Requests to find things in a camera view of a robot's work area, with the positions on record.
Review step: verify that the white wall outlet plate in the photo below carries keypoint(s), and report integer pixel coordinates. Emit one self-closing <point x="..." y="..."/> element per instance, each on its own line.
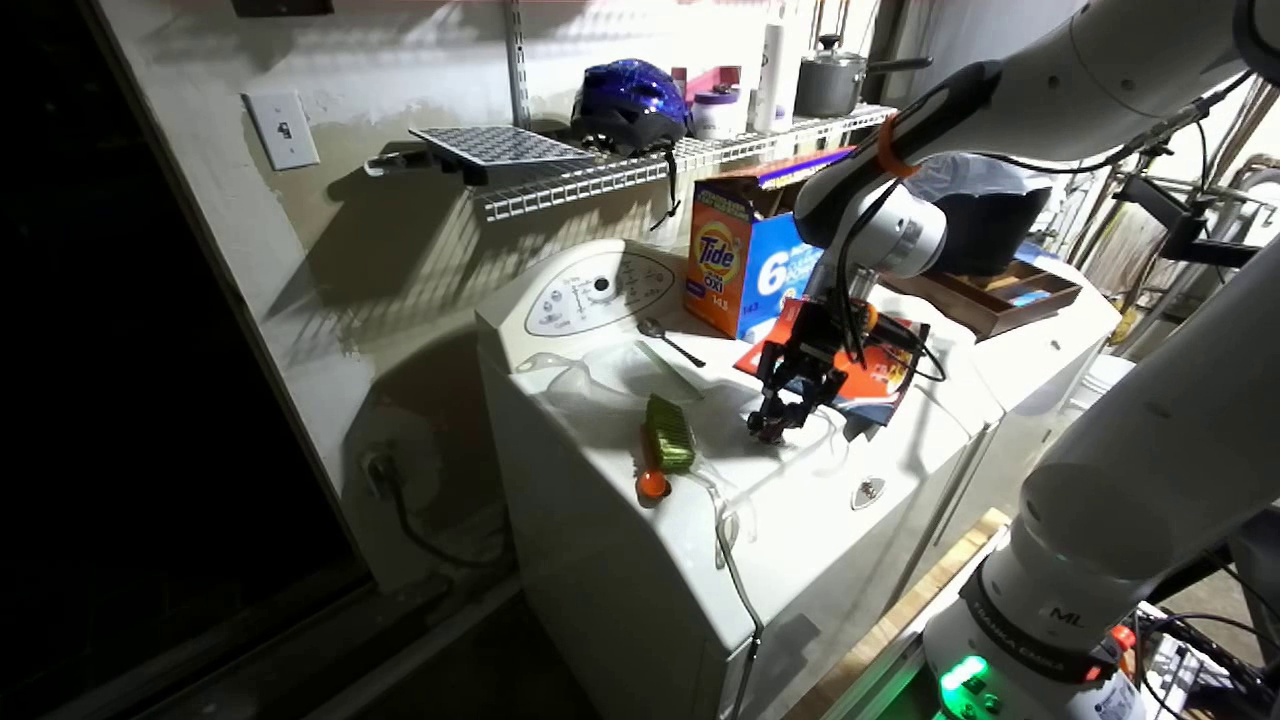
<point x="283" y="129"/>

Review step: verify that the grey metal pot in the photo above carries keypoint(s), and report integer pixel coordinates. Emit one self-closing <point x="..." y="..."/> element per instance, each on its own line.
<point x="829" y="83"/>

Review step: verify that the green bottle orange cap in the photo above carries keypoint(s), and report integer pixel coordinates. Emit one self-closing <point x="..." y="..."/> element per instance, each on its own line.
<point x="666" y="449"/>

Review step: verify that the wooden plank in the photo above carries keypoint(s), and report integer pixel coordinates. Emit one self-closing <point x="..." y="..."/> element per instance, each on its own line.
<point x="898" y="620"/>

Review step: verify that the black pen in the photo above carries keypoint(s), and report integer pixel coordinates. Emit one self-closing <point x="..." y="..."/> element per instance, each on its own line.
<point x="659" y="334"/>

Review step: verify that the dark flat panel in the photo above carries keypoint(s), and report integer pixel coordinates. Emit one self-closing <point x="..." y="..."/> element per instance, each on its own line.
<point x="500" y="155"/>

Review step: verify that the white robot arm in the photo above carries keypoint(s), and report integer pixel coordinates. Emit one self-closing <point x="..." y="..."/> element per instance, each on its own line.
<point x="1182" y="449"/>

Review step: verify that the dark bag on dryer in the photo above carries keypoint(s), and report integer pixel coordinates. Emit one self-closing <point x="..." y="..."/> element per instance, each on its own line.
<point x="988" y="209"/>

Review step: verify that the brown tray on dryer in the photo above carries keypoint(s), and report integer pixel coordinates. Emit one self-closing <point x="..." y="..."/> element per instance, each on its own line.
<point x="994" y="306"/>

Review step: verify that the orange red flat package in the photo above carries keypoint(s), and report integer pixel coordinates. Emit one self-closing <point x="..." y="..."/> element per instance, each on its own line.
<point x="892" y="351"/>

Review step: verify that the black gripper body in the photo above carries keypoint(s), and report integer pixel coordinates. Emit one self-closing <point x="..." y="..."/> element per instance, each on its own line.
<point x="805" y="354"/>

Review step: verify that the orange blue detergent box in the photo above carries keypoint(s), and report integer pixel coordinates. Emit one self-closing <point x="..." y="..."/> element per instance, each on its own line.
<point x="744" y="254"/>

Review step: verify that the white wire shelf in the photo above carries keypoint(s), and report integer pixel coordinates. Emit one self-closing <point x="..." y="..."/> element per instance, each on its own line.
<point x="687" y="161"/>

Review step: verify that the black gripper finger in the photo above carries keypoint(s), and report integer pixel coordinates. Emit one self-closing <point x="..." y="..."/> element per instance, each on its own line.
<point x="820" y="398"/>
<point x="766" y="416"/>

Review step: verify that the white washing machine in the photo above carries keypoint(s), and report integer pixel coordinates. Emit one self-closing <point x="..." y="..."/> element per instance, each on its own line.
<point x="757" y="570"/>

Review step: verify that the blue bicycle helmet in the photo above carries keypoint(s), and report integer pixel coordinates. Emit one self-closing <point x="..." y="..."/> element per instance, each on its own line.
<point x="628" y="104"/>

